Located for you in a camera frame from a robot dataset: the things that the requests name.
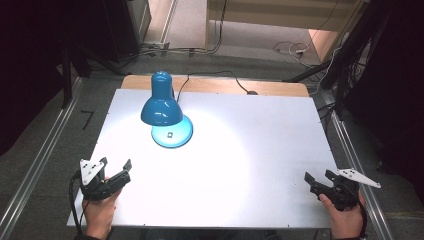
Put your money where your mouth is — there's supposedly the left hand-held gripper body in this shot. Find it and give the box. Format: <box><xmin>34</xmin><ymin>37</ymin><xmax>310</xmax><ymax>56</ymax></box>
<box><xmin>79</xmin><ymin>158</ymin><xmax>132</xmax><ymax>202</ymax></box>

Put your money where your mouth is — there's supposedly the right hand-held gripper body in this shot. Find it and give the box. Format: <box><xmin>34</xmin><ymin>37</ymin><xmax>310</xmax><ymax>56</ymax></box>
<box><xmin>309</xmin><ymin>167</ymin><xmax>382</xmax><ymax>212</ymax></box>

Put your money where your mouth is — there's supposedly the blue desk lamp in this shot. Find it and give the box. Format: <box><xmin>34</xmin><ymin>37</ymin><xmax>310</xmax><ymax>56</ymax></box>
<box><xmin>140</xmin><ymin>70</ymin><xmax>194</xmax><ymax>149</ymax></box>

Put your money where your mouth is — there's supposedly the person's left hand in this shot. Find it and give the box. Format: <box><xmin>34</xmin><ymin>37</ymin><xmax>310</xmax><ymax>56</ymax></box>
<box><xmin>81</xmin><ymin>188</ymin><xmax>123</xmax><ymax>240</ymax></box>

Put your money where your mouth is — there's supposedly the person's right hand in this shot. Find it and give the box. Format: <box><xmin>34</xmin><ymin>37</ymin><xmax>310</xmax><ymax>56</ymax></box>
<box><xmin>318</xmin><ymin>191</ymin><xmax>367</xmax><ymax>240</ymax></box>

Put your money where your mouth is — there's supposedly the black metal stand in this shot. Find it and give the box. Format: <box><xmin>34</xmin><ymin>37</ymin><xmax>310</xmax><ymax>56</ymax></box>
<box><xmin>59</xmin><ymin>43</ymin><xmax>93</xmax><ymax>109</ymax></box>
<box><xmin>283</xmin><ymin>0</ymin><xmax>396</xmax><ymax>116</ymax></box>

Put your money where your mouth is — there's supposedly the dark cabinet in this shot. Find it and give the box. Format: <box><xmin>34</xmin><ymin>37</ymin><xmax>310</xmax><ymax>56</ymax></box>
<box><xmin>99</xmin><ymin>0</ymin><xmax>152</xmax><ymax>63</ymax></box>

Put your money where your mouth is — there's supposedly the light wooden furniture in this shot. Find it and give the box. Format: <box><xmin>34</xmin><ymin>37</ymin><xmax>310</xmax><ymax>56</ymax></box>
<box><xmin>204</xmin><ymin>0</ymin><xmax>369</xmax><ymax>64</ymax></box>

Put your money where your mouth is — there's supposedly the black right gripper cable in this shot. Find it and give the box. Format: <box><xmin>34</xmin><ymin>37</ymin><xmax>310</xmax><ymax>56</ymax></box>
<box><xmin>346</xmin><ymin>186</ymin><xmax>369</xmax><ymax>238</ymax></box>

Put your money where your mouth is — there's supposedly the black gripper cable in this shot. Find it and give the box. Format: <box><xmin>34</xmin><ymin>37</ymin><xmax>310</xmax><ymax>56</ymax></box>
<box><xmin>346</xmin><ymin>186</ymin><xmax>369</xmax><ymax>238</ymax></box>
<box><xmin>68</xmin><ymin>169</ymin><xmax>88</xmax><ymax>236</ymax></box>

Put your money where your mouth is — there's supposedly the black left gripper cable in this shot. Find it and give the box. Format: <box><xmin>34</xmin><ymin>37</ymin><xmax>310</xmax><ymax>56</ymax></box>
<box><xmin>68</xmin><ymin>169</ymin><xmax>88</xmax><ymax>236</ymax></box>

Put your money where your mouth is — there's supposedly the metal floor rail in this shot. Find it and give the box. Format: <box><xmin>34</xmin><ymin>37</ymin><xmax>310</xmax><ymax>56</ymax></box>
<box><xmin>0</xmin><ymin>77</ymin><xmax>84</xmax><ymax>239</ymax></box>
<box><xmin>320</xmin><ymin>89</ymin><xmax>396</xmax><ymax>240</ymax></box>

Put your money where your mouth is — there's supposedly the bundle of floor cables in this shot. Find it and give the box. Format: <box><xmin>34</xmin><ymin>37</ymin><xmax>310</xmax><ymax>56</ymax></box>
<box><xmin>118</xmin><ymin>0</ymin><xmax>229</xmax><ymax>69</ymax></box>

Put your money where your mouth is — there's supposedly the white power plug with cable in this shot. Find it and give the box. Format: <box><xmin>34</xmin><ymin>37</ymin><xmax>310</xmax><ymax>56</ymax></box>
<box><xmin>272</xmin><ymin>40</ymin><xmax>316</xmax><ymax>64</ymax></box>

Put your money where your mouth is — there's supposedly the black lamp cable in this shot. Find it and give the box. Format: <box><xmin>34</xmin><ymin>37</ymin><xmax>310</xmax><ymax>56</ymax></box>
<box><xmin>175</xmin><ymin>69</ymin><xmax>252</xmax><ymax>103</ymax></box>

